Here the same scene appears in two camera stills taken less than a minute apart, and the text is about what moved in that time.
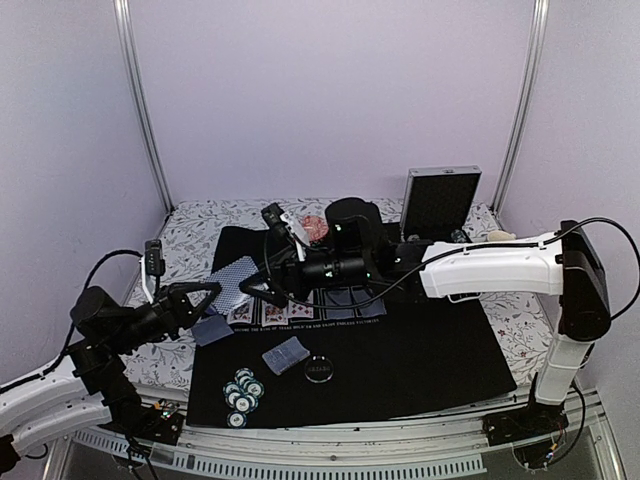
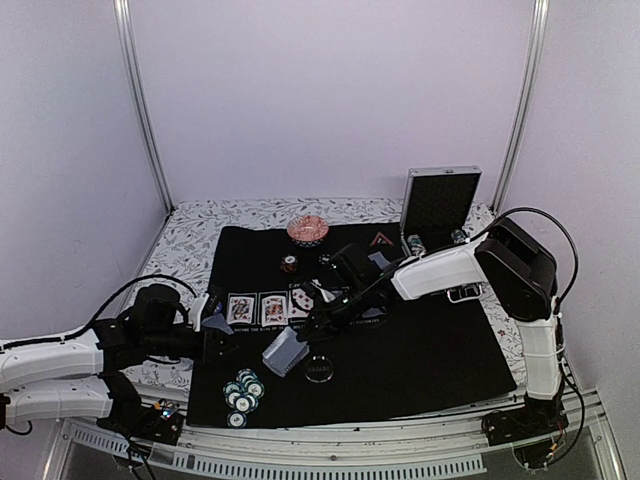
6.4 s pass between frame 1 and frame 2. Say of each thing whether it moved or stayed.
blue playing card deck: moved
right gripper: moved
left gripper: moved
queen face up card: stayed
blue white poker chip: stayed
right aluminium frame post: stayed
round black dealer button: stayed
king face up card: stayed
